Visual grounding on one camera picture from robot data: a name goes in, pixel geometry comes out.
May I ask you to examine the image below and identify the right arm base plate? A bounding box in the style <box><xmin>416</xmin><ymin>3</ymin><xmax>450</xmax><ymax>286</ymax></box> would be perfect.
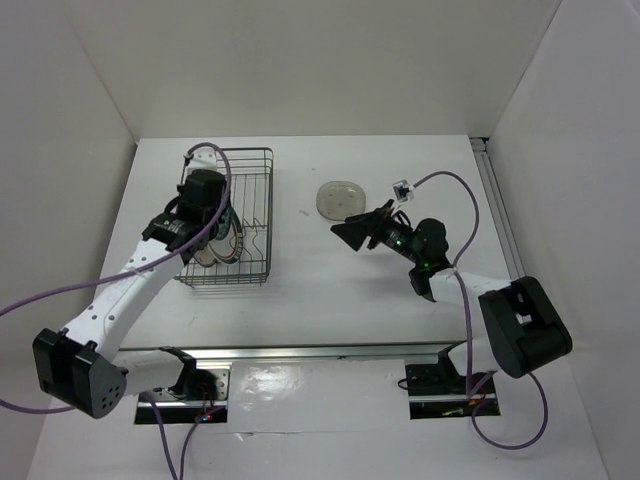
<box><xmin>397</xmin><ymin>364</ymin><xmax>501</xmax><ymax>420</ymax></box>

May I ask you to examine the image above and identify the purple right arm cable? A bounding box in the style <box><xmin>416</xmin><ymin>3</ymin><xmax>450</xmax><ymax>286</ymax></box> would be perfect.
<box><xmin>407</xmin><ymin>170</ymin><xmax>550</xmax><ymax>450</ymax></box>

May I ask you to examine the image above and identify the teal red ring plate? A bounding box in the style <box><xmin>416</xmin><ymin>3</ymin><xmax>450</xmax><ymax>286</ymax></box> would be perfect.
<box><xmin>208</xmin><ymin>235</ymin><xmax>244</xmax><ymax>265</ymax></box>

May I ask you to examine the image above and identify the clear glass square plate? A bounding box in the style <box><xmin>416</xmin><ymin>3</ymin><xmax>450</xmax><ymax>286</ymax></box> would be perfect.
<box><xmin>316</xmin><ymin>181</ymin><xmax>366</xmax><ymax>222</ymax></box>

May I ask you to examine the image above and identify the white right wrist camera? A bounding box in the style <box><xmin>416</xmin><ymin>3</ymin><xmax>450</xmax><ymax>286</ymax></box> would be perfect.
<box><xmin>392</xmin><ymin>180</ymin><xmax>415</xmax><ymax>204</ymax></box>

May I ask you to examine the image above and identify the aluminium rail frame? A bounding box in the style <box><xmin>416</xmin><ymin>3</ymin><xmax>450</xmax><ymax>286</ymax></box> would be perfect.
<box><xmin>469</xmin><ymin>137</ymin><xmax>525</xmax><ymax>278</ymax></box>

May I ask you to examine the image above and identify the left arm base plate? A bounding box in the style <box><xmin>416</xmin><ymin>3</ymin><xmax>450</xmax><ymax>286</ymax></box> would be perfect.
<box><xmin>148</xmin><ymin>359</ymin><xmax>232</xmax><ymax>425</ymax></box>

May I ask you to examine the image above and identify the blue floral green plate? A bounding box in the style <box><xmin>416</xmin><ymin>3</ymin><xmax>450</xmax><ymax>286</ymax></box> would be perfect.
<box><xmin>211</xmin><ymin>207</ymin><xmax>245</xmax><ymax>265</ymax></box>

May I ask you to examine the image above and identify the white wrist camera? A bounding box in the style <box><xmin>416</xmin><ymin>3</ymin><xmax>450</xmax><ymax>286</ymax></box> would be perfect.
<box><xmin>392</xmin><ymin>180</ymin><xmax>415</xmax><ymax>204</ymax></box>
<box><xmin>183</xmin><ymin>147</ymin><xmax>218</xmax><ymax>176</ymax></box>

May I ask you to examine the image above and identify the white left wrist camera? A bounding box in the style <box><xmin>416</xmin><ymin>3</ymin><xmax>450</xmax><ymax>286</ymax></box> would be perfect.
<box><xmin>183</xmin><ymin>147</ymin><xmax>218</xmax><ymax>176</ymax></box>

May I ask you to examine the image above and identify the dark wire dish rack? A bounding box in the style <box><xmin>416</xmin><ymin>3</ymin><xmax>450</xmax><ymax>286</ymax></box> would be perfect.
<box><xmin>175</xmin><ymin>147</ymin><xmax>274</xmax><ymax>288</ymax></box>

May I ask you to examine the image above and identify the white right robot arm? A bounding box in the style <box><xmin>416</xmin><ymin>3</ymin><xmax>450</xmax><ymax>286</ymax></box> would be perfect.
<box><xmin>331</xmin><ymin>214</ymin><xmax>573</xmax><ymax>392</ymax></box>

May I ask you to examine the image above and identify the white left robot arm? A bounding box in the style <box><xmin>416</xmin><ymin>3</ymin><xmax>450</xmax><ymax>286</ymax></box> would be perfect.
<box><xmin>33</xmin><ymin>170</ymin><xmax>391</xmax><ymax>419</ymax></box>

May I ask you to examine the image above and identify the orange sunburst white plate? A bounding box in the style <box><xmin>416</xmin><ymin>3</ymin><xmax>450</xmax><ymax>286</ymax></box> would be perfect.
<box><xmin>193</xmin><ymin>245</ymin><xmax>218</xmax><ymax>268</ymax></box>

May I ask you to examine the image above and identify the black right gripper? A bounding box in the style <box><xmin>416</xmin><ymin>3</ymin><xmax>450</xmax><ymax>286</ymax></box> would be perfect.
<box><xmin>332</xmin><ymin>199</ymin><xmax>424</xmax><ymax>265</ymax></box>

